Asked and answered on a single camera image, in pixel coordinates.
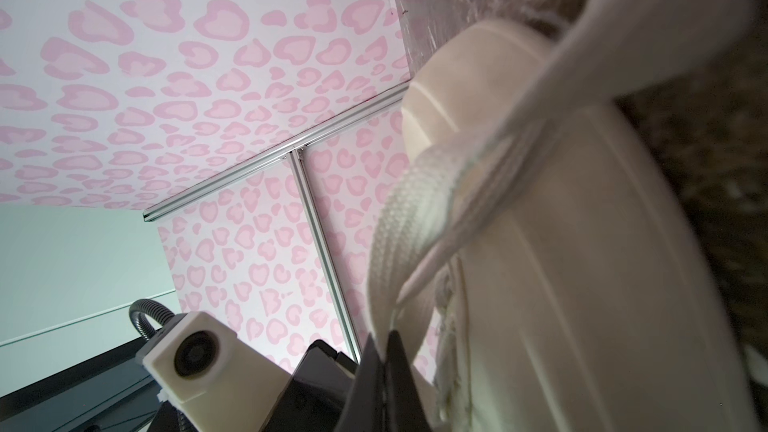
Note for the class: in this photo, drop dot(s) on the left diagonal aluminium strut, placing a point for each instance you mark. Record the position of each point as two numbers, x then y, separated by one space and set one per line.
321 132

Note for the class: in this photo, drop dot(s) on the left rear aluminium post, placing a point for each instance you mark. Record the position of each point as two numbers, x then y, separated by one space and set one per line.
299 172

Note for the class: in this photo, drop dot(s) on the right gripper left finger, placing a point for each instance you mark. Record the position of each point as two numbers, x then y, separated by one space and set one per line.
364 408

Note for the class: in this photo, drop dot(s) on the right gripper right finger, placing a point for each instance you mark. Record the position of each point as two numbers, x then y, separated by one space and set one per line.
403 411

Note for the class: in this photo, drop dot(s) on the white shoelace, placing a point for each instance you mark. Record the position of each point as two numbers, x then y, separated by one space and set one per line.
450 192

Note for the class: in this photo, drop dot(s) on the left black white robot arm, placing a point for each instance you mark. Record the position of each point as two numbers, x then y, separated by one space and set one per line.
112 392

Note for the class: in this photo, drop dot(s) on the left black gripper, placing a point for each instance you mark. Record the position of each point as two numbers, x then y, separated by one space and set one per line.
317 392

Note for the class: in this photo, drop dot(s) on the cream white sneaker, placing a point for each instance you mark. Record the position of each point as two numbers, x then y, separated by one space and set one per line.
586 304

